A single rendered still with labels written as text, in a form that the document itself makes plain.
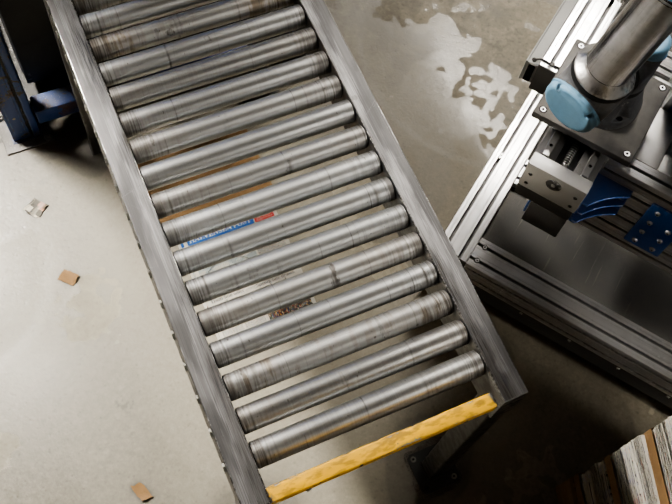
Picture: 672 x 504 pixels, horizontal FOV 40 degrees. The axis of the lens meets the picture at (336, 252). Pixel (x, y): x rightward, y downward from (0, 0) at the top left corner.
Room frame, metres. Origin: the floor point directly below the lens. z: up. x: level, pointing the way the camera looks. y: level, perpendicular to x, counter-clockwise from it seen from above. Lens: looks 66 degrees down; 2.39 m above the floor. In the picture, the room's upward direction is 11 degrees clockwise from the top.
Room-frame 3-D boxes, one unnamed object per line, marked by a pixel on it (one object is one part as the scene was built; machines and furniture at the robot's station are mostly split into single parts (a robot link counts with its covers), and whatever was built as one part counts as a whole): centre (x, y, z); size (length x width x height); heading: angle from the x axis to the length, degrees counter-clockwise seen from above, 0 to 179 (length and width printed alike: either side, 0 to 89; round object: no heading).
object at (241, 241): (0.77, 0.10, 0.77); 0.47 x 0.05 x 0.05; 123
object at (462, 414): (0.37, -0.14, 0.81); 0.43 x 0.03 x 0.02; 123
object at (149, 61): (1.15, 0.35, 0.77); 0.47 x 0.05 x 0.05; 123
